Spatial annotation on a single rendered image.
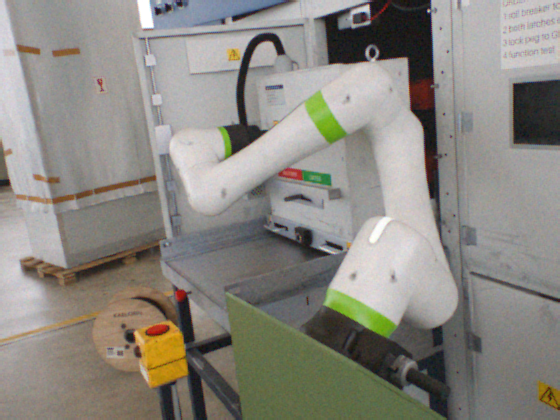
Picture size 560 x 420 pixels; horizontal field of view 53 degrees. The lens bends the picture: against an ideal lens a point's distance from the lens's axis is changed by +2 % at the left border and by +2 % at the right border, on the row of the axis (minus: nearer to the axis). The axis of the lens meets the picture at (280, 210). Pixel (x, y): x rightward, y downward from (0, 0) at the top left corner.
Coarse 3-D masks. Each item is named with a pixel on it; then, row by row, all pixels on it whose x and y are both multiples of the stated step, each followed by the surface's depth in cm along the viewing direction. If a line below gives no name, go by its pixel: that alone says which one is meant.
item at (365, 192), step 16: (336, 64) 140; (352, 64) 141; (384, 64) 145; (400, 64) 148; (256, 80) 181; (400, 80) 149; (400, 96) 149; (352, 144) 144; (368, 144) 147; (352, 160) 145; (368, 160) 147; (352, 176) 146; (368, 176) 148; (352, 192) 146; (368, 192) 149; (352, 208) 147; (368, 208) 150; (432, 208) 161; (352, 224) 148
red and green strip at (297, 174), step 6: (288, 168) 174; (294, 168) 170; (282, 174) 178; (288, 174) 175; (294, 174) 171; (300, 174) 168; (306, 174) 164; (312, 174) 161; (318, 174) 158; (324, 174) 155; (330, 174) 153; (300, 180) 169; (306, 180) 165; (312, 180) 162; (318, 180) 159; (324, 180) 156; (330, 180) 153; (330, 186) 154
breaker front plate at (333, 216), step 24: (312, 72) 150; (336, 72) 140; (264, 96) 178; (288, 96) 165; (264, 120) 182; (336, 144) 147; (312, 168) 161; (336, 168) 149; (288, 192) 177; (288, 216) 181; (312, 216) 167; (336, 216) 154
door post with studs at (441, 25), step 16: (432, 0) 145; (448, 0) 140; (432, 16) 146; (448, 16) 141; (448, 32) 142; (448, 48) 143; (448, 64) 144; (448, 80) 145; (448, 96) 146; (448, 112) 147; (448, 128) 148; (448, 144) 150; (448, 160) 151; (448, 176) 152; (448, 192) 153; (448, 208) 155; (448, 224) 156; (448, 240) 157; (464, 368) 163; (464, 384) 164; (464, 400) 166; (464, 416) 167
